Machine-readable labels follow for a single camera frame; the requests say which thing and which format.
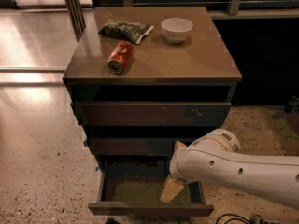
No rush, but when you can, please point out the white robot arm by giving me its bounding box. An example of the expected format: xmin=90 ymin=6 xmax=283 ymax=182
xmin=160 ymin=129 xmax=299 ymax=210

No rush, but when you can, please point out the dark wooden drawer cabinet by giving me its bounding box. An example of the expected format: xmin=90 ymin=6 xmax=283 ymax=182
xmin=63 ymin=7 xmax=242 ymax=166

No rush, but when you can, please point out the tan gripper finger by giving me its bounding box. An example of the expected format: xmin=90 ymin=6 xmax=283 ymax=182
xmin=174 ymin=141 xmax=186 ymax=151

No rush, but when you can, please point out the dark top drawer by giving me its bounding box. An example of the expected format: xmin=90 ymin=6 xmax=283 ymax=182
xmin=73 ymin=102 xmax=231 ymax=127

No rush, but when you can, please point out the black floor cable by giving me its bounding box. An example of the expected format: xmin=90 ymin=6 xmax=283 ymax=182
xmin=215 ymin=213 xmax=254 ymax=224

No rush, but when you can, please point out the green chip bag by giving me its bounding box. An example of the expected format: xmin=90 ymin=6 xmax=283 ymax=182
xmin=98 ymin=20 xmax=154 ymax=45

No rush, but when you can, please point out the white ceramic bowl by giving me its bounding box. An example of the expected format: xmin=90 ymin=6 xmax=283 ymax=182
xmin=161 ymin=18 xmax=193 ymax=44

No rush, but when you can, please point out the dark middle drawer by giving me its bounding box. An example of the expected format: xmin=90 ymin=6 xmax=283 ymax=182
xmin=88 ymin=136 xmax=200 ymax=157

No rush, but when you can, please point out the dark bottom drawer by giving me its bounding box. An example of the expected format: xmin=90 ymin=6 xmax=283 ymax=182
xmin=89 ymin=161 xmax=214 ymax=217

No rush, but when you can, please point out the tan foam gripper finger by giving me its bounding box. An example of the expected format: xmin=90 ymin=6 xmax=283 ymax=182
xmin=160 ymin=175 xmax=184 ymax=203

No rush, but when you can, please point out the red soda can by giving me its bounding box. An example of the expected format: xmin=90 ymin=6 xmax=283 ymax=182
xmin=107 ymin=40 xmax=134 ymax=74

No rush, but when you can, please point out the dark drawer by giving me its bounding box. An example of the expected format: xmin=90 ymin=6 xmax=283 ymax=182
xmin=89 ymin=161 xmax=214 ymax=217
xmin=73 ymin=102 xmax=231 ymax=127
xmin=88 ymin=136 xmax=200 ymax=157

